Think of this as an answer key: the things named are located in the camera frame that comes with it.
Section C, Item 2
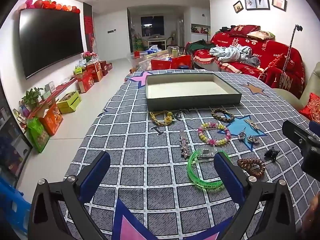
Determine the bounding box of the brown coil hair tie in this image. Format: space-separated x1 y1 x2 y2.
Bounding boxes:
237 158 266 177

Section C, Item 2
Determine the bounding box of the orange gift bag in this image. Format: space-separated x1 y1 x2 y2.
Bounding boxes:
39 104 64 136

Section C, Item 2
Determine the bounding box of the red paper bag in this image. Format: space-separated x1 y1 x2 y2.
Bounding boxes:
171 54 193 70

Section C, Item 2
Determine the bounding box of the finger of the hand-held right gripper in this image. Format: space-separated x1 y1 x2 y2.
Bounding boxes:
282 119 313 153

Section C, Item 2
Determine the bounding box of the grey checked star tablecloth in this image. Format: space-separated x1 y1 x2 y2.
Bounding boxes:
64 70 320 240

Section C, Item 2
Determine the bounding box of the green gift bag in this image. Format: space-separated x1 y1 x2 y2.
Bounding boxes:
26 117 50 153

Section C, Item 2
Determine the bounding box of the green translucent bangle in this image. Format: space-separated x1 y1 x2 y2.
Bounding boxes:
187 148 232 189

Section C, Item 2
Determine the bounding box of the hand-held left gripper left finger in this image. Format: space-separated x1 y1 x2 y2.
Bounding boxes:
28 151 118 240

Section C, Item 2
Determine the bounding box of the red cardboard box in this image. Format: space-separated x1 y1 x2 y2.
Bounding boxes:
76 69 95 93

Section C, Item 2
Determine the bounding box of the black claw clip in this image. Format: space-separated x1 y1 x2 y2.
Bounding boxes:
264 149 280 161

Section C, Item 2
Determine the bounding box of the blue plastic crate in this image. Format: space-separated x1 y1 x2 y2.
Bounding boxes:
0 177 32 230

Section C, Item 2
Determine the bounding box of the braided rope bracelet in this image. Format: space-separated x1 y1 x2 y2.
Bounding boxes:
211 108 235 123

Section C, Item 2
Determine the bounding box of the colourful beaded bracelet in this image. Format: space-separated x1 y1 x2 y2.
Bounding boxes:
197 122 231 146

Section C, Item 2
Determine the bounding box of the red printed pillow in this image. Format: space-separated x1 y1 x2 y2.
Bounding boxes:
229 24 262 36

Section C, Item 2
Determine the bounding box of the selfie stick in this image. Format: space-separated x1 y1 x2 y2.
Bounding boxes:
280 24 303 88

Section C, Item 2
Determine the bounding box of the light framed certificate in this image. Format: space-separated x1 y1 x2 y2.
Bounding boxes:
272 0 287 12

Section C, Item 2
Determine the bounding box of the yellow-green fruit box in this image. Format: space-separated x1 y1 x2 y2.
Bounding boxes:
56 91 82 114

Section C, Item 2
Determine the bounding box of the black couple photo frame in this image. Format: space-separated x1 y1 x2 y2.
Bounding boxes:
254 0 270 10

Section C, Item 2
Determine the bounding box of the red gift box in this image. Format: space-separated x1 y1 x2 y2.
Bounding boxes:
151 59 172 70

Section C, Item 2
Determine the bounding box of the sofa with red cover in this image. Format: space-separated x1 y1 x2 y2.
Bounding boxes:
192 25 306 99

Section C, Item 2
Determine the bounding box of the yellow hair tie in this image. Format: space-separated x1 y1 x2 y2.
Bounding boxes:
149 111 174 127

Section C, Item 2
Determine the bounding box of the silver star hair clip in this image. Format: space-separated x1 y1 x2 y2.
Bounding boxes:
179 129 190 159

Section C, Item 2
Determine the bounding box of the red embroidered cushion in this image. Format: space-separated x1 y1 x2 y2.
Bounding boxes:
299 92 320 124

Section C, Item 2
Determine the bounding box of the red paper lantern garland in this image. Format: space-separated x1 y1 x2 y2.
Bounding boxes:
19 0 81 14

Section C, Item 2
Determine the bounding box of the white dining table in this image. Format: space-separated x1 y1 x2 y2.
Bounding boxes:
147 37 167 51

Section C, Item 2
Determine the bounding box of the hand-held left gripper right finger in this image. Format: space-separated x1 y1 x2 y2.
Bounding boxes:
214 151 297 240

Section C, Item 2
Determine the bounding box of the wall television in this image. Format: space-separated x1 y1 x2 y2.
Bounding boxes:
19 8 85 80

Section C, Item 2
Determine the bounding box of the potted green plant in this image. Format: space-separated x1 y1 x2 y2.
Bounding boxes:
22 87 43 110

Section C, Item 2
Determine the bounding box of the grey cardboard tray box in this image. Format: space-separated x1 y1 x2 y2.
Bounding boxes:
145 73 242 112

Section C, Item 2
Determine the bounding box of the pile of light blue clothes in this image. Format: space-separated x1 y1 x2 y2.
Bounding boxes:
209 45 261 67

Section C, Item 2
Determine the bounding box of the floral pillow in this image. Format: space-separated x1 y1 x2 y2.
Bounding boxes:
247 30 275 40

